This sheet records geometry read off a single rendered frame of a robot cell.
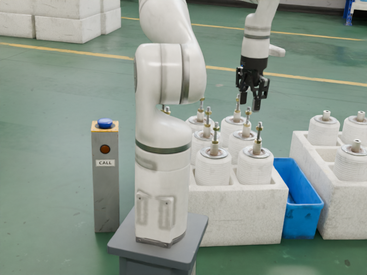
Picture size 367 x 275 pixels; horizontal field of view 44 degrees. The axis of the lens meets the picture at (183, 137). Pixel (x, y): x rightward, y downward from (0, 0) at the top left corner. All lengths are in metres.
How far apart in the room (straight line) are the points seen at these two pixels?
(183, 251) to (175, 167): 0.15
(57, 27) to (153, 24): 2.95
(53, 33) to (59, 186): 2.32
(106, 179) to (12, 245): 0.31
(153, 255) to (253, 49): 0.68
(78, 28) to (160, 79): 3.03
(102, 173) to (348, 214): 0.69
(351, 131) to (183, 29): 0.95
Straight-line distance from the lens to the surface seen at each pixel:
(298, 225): 1.35
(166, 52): 0.67
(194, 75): 0.66
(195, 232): 0.82
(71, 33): 3.70
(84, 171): 1.67
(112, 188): 1.26
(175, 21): 0.79
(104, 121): 1.21
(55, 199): 1.51
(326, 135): 1.55
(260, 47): 1.25
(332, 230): 1.39
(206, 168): 1.20
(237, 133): 1.36
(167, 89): 0.66
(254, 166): 1.23
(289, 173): 1.59
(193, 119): 1.45
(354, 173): 1.35
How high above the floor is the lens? 0.77
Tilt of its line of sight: 23 degrees down
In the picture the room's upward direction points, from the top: 3 degrees clockwise
